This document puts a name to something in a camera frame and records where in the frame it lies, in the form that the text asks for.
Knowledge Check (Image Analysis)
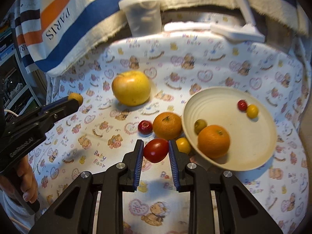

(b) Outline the baby bear patterned cloth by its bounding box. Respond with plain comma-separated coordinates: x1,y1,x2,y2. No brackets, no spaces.
29,24,311,233

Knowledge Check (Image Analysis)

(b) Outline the cream round plate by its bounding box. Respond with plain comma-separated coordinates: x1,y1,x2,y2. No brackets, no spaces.
181,87,277,171

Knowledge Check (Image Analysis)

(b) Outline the large yellow apple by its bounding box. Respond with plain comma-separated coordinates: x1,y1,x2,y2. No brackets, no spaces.
112,70,151,107

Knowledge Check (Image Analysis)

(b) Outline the small brownish fruit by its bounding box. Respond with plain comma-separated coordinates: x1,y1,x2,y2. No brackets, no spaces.
68,92,83,106

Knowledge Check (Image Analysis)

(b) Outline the yellow tomato front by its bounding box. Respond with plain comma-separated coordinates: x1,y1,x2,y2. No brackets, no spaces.
246,104,259,119

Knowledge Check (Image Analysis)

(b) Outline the small olive green fruit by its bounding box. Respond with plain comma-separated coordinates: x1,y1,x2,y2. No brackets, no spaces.
194,119,207,135

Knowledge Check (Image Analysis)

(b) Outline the orange mandarin with stem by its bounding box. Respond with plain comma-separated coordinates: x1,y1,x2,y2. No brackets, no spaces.
152,112,183,141

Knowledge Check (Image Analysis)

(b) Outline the person's left hand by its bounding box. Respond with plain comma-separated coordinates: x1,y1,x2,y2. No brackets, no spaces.
1,155,38,203

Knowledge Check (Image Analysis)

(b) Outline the striped Paris towel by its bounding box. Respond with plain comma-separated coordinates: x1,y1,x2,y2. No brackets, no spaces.
13,0,309,77

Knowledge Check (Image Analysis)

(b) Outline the white desk lamp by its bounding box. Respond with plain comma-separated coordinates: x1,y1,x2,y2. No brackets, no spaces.
210,0,266,43

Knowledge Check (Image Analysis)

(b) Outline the translucent plastic container with lid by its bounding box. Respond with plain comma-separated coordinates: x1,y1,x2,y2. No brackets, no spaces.
118,0,162,37

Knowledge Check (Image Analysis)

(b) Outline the dark red cherry tomato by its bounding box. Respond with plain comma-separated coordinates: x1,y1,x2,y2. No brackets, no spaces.
238,99,248,112
137,121,153,135

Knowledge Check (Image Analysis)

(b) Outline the small yellow tomato by plate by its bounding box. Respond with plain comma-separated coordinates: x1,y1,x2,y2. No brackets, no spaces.
175,137,192,154

